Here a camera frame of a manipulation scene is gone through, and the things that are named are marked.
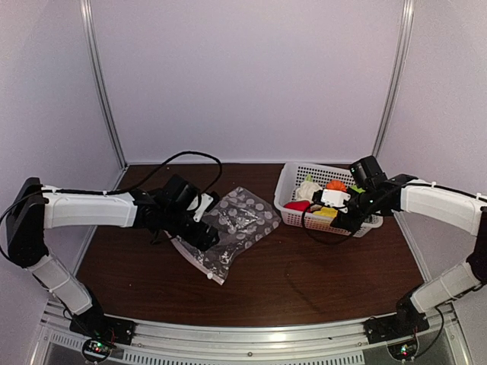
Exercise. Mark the left aluminium frame post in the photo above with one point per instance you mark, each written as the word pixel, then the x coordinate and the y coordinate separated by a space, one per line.
pixel 100 85

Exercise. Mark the clear dotted zip bag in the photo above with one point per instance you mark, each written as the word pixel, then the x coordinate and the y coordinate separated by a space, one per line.
pixel 242 219

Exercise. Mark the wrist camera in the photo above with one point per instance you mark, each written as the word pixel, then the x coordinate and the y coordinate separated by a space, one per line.
pixel 331 198
pixel 201 203

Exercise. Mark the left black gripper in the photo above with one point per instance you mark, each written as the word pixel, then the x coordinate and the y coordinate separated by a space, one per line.
pixel 205 242

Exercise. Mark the aluminium front rail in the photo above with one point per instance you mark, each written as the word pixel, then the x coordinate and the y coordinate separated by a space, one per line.
pixel 343 342

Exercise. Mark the green pepper toy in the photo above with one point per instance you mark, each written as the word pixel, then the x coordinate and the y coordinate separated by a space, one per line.
pixel 355 188

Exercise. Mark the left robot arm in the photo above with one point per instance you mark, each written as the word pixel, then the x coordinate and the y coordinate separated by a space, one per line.
pixel 38 208

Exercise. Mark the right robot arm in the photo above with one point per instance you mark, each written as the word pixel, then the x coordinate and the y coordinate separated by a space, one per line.
pixel 458 209

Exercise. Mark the white plastic basket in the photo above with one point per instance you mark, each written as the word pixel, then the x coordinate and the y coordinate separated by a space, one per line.
pixel 290 179

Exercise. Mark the aluminium frame post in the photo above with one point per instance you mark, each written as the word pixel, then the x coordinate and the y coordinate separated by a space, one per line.
pixel 100 85
pixel 399 62

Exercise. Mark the orange pumpkin toy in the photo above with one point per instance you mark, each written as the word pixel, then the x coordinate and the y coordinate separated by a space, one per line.
pixel 336 185

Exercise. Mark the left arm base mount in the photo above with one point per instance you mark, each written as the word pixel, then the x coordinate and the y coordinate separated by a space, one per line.
pixel 105 328

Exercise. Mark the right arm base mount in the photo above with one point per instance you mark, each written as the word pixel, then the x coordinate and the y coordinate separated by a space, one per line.
pixel 395 327

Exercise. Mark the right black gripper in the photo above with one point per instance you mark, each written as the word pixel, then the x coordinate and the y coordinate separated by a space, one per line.
pixel 347 223

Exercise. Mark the red pepper toy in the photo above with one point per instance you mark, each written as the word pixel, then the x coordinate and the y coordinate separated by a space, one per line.
pixel 298 205

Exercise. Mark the white cauliflower toy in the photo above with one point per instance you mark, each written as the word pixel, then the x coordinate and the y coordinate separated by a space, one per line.
pixel 307 188

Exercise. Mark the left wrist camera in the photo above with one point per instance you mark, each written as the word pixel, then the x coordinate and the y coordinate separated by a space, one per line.
pixel 201 203

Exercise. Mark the right aluminium frame post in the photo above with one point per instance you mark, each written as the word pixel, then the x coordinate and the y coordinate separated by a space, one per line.
pixel 399 62

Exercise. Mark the yellow wrinkled squash toy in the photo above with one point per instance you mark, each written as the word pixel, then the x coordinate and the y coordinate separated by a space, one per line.
pixel 326 212

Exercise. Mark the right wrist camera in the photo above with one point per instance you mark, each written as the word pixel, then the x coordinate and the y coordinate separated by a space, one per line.
pixel 331 198

